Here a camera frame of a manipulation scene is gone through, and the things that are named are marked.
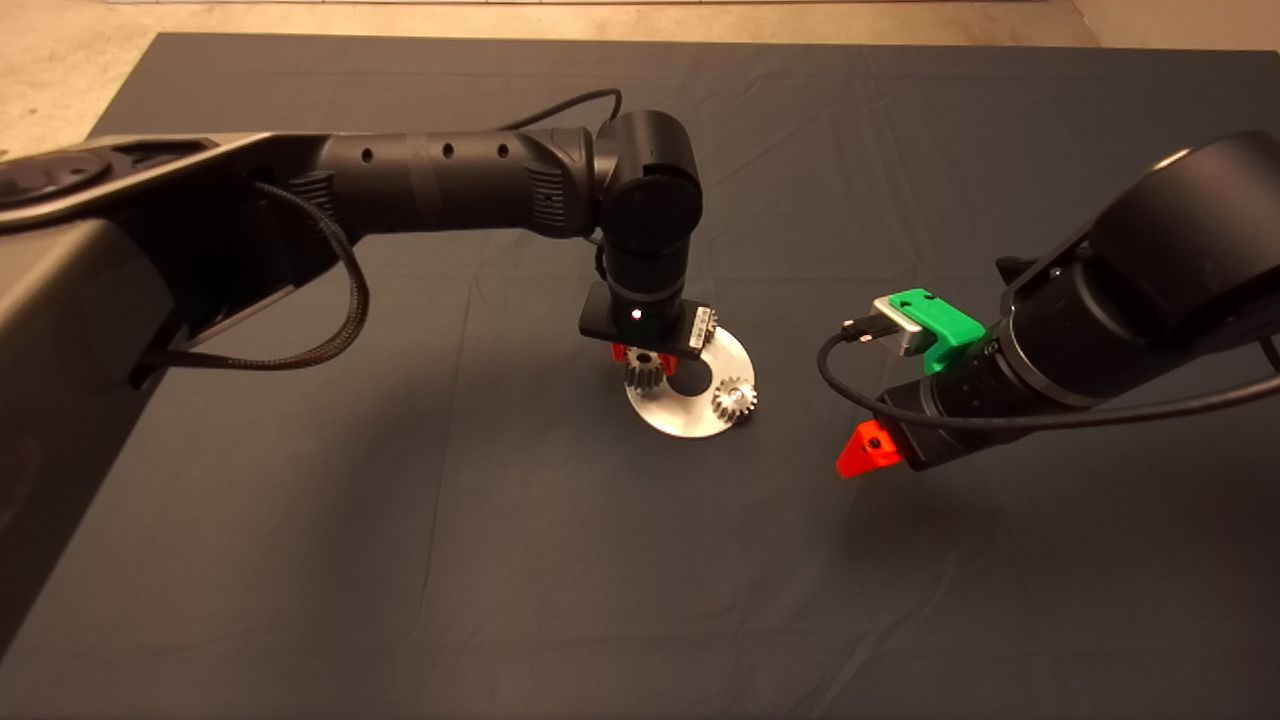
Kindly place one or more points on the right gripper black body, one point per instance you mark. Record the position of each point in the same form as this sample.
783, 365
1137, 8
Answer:
920, 435

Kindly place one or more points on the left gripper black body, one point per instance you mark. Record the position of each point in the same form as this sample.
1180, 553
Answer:
650, 330

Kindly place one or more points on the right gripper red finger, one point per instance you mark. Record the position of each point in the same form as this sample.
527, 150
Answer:
868, 450

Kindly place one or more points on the small steel planetary gear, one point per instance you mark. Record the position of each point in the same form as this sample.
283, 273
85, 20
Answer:
735, 398
712, 322
645, 372

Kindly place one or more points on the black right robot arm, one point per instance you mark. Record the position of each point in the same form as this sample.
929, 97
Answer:
1150, 260

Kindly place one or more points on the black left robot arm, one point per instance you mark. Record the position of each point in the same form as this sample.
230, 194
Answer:
450, 180

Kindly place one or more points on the round metal carrier plate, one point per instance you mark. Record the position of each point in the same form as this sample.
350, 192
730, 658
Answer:
680, 415

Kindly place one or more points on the dark table cloth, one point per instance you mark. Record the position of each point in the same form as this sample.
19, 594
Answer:
500, 550

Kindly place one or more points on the right wrist green camera mount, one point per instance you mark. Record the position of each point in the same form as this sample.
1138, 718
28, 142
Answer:
945, 325

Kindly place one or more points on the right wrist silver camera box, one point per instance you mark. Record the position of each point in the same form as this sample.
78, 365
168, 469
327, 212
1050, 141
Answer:
897, 322

